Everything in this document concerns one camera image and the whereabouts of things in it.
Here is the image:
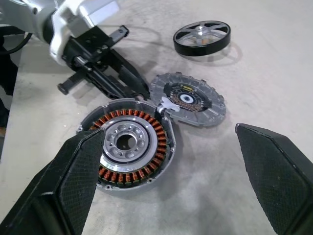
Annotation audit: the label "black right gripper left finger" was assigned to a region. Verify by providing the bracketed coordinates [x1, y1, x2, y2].
[0, 127, 106, 235]

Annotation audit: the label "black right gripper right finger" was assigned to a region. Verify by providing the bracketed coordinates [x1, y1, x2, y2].
[235, 123, 313, 235]

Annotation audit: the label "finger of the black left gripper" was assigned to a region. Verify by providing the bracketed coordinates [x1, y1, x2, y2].
[87, 68, 145, 99]
[111, 50, 150, 99]

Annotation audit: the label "black spoked rotor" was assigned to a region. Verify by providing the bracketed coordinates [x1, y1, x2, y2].
[173, 21, 232, 57]

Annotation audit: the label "silver motor housing copper windings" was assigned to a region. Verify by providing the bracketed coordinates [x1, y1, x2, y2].
[76, 97, 177, 196]

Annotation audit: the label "grey round motor lid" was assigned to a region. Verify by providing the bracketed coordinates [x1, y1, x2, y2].
[149, 71, 227, 127]

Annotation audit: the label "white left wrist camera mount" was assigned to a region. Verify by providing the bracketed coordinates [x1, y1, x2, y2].
[48, 0, 120, 66]

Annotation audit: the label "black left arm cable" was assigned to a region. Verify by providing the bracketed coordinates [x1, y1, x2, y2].
[0, 25, 34, 54]

